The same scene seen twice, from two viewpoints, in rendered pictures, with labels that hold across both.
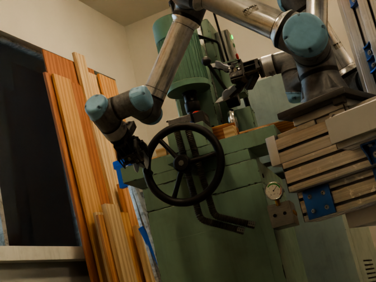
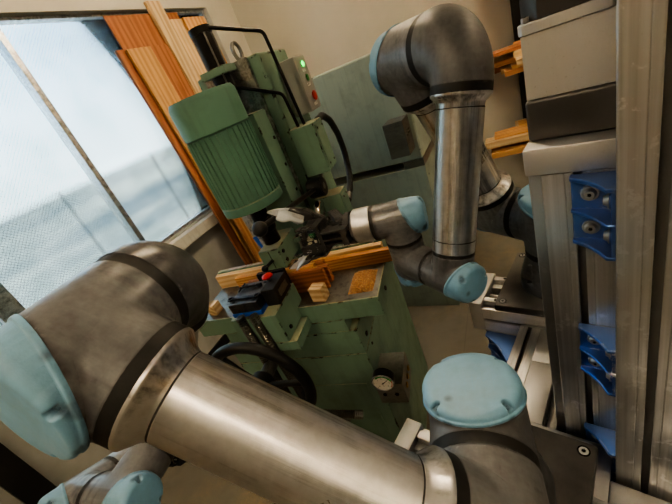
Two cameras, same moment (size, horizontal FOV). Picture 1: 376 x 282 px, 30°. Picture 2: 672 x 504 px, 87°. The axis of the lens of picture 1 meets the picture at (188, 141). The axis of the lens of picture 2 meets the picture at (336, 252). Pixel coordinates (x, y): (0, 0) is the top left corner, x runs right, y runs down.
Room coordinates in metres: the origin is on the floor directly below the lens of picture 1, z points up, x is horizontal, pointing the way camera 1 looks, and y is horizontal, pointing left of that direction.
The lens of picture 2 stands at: (1.70, -0.39, 1.41)
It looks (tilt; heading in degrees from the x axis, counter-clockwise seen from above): 26 degrees down; 11
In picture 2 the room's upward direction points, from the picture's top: 23 degrees counter-clockwise
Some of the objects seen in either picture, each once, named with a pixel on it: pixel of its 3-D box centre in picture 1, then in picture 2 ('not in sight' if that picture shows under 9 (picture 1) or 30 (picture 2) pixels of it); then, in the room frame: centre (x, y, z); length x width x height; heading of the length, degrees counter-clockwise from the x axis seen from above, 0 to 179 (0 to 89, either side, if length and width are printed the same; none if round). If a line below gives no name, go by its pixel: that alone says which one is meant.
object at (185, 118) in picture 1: (188, 122); (259, 293); (2.46, -0.02, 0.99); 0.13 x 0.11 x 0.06; 76
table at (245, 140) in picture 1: (201, 156); (287, 306); (2.54, -0.03, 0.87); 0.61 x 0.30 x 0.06; 76
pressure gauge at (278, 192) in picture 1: (275, 193); (384, 380); (2.39, -0.25, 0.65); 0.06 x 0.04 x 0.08; 76
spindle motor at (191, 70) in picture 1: (181, 56); (229, 154); (2.65, -0.05, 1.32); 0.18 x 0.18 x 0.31
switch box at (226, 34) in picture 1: (227, 50); (300, 86); (2.93, -0.26, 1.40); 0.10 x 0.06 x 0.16; 166
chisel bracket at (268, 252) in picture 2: not in sight; (282, 250); (2.67, -0.05, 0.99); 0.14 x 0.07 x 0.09; 166
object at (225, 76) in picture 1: (234, 80); (314, 147); (2.82, -0.25, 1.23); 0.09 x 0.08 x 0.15; 166
